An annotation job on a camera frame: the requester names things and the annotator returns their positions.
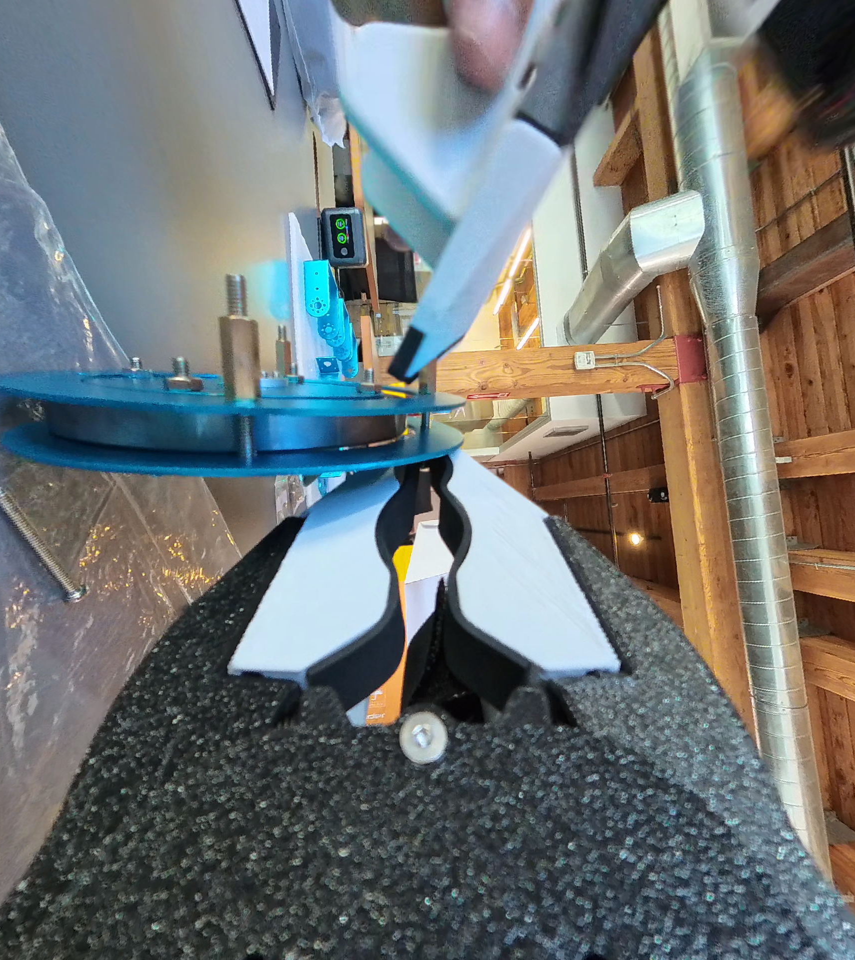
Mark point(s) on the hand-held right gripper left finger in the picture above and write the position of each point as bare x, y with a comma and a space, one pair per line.
322, 600

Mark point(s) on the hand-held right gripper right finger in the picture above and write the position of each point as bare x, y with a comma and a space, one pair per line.
532, 592

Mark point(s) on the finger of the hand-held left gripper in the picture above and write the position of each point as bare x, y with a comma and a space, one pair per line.
487, 225

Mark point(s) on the brass standoff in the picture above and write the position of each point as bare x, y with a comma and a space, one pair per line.
283, 352
240, 352

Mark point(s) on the blue round metal turntable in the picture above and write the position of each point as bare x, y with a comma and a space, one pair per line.
135, 390

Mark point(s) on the person's left hand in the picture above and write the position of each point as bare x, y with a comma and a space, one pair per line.
487, 37

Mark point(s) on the black device green display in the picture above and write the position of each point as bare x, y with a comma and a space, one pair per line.
343, 236

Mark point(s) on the wooden column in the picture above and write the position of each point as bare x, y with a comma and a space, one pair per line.
547, 367

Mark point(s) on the white tray with blue parts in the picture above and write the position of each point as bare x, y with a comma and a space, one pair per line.
300, 300

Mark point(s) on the long metal screw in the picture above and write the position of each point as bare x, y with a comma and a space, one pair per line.
37, 544

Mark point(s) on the large clear plastic bag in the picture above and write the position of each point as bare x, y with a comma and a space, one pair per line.
7, 300

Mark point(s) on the blue metal bracket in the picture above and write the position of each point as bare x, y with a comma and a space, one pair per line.
337, 334
319, 289

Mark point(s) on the silver spiral air duct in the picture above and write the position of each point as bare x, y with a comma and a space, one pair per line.
742, 450

